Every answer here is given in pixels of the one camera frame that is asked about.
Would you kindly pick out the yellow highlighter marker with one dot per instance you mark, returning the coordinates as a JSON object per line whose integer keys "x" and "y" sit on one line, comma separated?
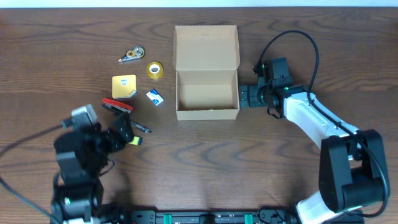
{"x": 137, "y": 141}

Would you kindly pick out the black pen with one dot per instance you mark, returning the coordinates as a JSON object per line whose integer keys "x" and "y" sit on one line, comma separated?
{"x": 140, "y": 127}

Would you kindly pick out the red black stapler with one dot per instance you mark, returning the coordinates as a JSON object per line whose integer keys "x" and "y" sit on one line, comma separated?
{"x": 116, "y": 107}

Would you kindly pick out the blue white eraser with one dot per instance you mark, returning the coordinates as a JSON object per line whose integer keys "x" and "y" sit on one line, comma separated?
{"x": 155, "y": 97}

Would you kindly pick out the brown cardboard box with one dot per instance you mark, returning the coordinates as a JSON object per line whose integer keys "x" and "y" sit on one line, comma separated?
{"x": 206, "y": 61}

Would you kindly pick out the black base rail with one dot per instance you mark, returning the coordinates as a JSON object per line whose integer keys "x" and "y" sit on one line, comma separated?
{"x": 267, "y": 216}

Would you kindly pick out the yellow tape roll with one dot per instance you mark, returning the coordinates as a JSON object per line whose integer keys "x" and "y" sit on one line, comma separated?
{"x": 155, "y": 70}

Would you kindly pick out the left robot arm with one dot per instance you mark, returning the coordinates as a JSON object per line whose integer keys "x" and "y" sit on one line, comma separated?
{"x": 78, "y": 191}

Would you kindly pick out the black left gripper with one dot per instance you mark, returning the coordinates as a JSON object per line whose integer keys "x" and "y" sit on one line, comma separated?
{"x": 123, "y": 130}

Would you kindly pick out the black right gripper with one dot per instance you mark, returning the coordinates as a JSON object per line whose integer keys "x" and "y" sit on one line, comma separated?
{"x": 252, "y": 96}

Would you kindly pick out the correction tape dispenser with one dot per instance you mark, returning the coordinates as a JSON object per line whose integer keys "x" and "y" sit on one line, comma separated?
{"x": 135, "y": 53}

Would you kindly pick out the yellow sticky note pad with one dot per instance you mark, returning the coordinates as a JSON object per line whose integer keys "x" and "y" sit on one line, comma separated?
{"x": 124, "y": 86}

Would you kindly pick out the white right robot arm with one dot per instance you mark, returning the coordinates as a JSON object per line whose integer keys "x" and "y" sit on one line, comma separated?
{"x": 353, "y": 179}

